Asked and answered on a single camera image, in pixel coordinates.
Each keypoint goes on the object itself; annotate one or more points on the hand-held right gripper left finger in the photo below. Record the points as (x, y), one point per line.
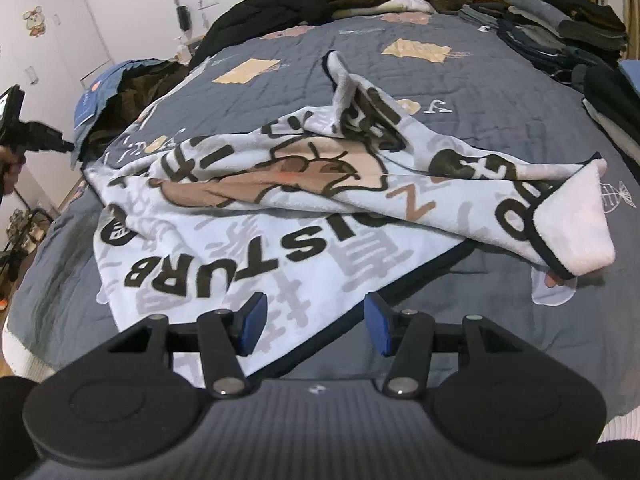
(252, 327)

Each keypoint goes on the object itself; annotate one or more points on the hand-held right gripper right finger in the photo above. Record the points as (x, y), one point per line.
(377, 325)

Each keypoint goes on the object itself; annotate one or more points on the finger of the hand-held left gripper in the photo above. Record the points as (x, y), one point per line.
(60, 144)

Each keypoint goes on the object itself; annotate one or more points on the printed white fleece towel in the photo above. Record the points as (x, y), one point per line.
(300, 195)

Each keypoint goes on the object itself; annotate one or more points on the person's left hand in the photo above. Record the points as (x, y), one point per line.
(7, 172)

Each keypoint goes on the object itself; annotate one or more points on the white wardrobe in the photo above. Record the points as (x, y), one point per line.
(65, 35)

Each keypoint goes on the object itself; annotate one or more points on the black hanging brush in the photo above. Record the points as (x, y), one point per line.
(184, 16)

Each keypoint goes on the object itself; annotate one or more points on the white cartoon print bedsheet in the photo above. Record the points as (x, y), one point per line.
(20, 350)

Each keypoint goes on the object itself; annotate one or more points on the black jacket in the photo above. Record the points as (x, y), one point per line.
(280, 0)

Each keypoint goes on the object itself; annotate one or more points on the cream folded blanket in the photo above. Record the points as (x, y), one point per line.
(400, 6)

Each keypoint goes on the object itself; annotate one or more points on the stack of folded dark clothes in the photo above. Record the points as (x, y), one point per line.
(550, 35)

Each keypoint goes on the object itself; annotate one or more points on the blue folded cloth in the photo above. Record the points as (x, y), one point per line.
(631, 75)

